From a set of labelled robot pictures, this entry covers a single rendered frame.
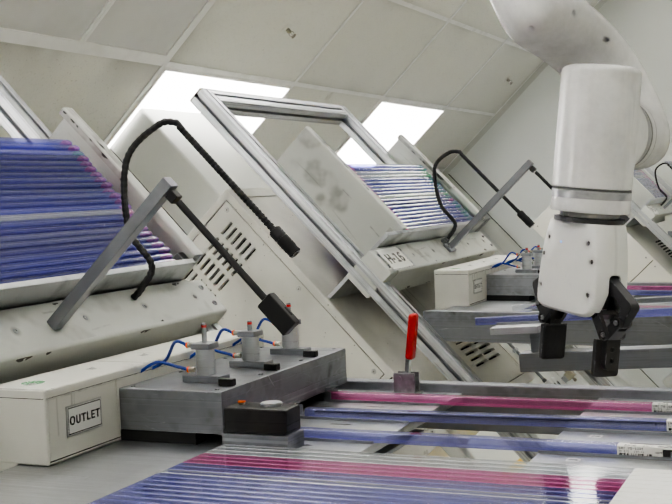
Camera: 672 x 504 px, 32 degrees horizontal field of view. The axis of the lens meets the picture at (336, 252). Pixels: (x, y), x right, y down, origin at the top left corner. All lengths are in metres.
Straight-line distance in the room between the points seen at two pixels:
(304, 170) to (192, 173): 2.25
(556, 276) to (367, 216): 1.28
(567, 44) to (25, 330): 0.70
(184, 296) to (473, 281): 1.03
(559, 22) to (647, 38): 7.73
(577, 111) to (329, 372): 0.51
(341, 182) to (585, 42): 1.28
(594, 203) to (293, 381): 0.44
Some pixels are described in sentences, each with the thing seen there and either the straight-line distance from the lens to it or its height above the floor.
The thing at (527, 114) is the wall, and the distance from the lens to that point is 9.16.
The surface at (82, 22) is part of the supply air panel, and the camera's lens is 4.23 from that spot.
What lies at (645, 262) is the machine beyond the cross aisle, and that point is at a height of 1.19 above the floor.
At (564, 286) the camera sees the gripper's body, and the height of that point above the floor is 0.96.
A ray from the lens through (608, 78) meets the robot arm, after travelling 1.23.
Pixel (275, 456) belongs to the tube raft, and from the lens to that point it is 1.17.
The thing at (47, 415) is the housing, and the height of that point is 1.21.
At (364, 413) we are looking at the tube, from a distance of 1.38.
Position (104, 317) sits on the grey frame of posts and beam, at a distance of 1.50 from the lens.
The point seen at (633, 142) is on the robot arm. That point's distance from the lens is 1.25.
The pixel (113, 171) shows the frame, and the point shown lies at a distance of 1.77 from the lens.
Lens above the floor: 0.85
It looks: 14 degrees up
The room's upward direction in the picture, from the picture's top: 43 degrees counter-clockwise
